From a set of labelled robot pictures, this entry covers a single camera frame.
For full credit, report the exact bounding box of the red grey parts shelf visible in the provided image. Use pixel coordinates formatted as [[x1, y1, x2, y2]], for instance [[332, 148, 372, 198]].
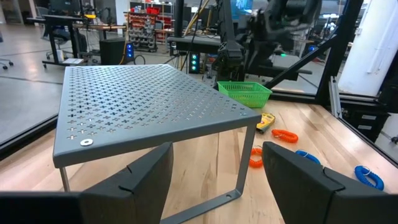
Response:
[[124, 2, 175, 53]]

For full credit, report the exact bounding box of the green plastic basket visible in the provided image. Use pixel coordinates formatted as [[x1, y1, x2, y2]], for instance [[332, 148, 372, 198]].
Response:
[[216, 81, 273, 109]]

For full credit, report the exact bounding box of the black computer with glowing fans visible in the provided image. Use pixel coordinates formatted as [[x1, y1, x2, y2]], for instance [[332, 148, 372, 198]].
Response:
[[188, 52, 201, 75]]

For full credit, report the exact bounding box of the office chair base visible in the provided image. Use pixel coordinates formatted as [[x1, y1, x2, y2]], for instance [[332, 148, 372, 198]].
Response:
[[0, 58, 15, 71]]

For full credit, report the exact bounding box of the blue coil wristband keyring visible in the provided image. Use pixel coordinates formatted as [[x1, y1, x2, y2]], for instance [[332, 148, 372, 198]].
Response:
[[295, 149, 321, 165], [354, 165, 385, 192]]

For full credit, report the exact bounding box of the office chair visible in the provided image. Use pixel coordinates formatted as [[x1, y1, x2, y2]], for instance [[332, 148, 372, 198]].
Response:
[[45, 27, 78, 62]]

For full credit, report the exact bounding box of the small computer tower with lights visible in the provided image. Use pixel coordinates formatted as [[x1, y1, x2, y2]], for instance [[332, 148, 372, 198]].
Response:
[[126, 42, 135, 62]]

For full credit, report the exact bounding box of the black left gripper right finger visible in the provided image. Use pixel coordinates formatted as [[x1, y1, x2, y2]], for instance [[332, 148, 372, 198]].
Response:
[[262, 141, 398, 224]]

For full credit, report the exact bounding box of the black office desk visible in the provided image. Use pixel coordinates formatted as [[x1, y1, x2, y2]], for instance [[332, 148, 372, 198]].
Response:
[[26, 14, 94, 69]]

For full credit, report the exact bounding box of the yellow crayon box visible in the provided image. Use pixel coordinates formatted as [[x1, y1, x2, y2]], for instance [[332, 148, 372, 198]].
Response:
[[256, 112, 277, 134]]

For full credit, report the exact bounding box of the white paper sheet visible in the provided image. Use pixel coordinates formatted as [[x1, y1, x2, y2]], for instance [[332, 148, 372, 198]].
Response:
[[62, 57, 85, 65]]

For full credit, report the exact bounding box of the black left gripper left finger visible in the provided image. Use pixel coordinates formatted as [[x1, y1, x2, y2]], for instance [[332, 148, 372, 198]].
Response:
[[79, 141, 174, 224]]

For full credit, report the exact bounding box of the orange coil wristband keyring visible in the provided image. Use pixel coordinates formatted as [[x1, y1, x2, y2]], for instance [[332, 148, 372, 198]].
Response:
[[271, 129, 299, 144], [248, 147, 264, 169]]

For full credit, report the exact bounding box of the grey perforated metal desk riser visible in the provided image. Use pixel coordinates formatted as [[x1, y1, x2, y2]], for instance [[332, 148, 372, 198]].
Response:
[[52, 63, 262, 224]]

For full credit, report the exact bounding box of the blue lit screen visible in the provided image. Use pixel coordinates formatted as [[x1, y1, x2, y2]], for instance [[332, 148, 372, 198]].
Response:
[[231, 0, 254, 20]]

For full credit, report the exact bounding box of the grey work table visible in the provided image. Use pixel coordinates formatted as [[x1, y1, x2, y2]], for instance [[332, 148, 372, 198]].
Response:
[[167, 35, 224, 54]]

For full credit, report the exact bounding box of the black drawer cabinet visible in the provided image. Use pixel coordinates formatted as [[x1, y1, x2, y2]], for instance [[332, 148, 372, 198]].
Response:
[[340, 104, 391, 144]]

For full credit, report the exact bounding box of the black computer tower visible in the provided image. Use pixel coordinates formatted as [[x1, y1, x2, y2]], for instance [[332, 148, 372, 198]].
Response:
[[99, 37, 127, 66]]

